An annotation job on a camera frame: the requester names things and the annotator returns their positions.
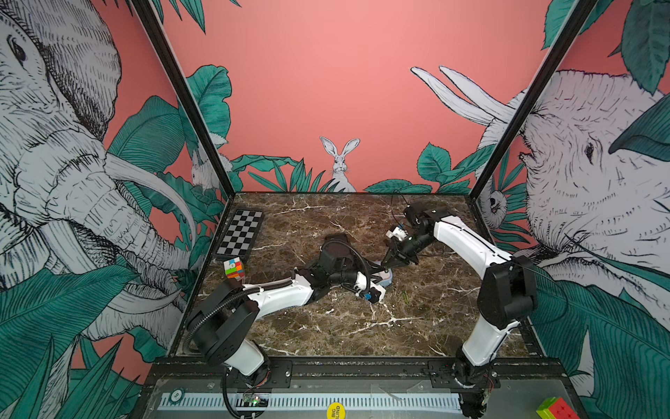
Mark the light blue small alarm clock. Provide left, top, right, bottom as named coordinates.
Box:
left=372, top=268, right=393, bottom=288

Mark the black white chessboard box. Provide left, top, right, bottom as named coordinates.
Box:
left=215, top=208, right=265, bottom=262

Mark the colourful puzzle cube on table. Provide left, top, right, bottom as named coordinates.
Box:
left=223, top=258, right=246, bottom=282

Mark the white perforated rail strip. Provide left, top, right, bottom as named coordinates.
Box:
left=157, top=393, right=462, bottom=413

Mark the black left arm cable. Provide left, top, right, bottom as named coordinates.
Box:
left=180, top=285, right=263, bottom=357

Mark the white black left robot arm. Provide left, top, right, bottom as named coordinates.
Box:
left=181, top=235, right=386, bottom=386

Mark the yellow round sticker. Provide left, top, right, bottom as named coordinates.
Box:
left=326, top=402, right=347, bottom=419

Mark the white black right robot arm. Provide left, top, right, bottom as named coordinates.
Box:
left=381, top=203, right=538, bottom=389

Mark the colourful puzzle cube on ledge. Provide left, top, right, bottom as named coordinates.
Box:
left=536, top=397, right=579, bottom=419

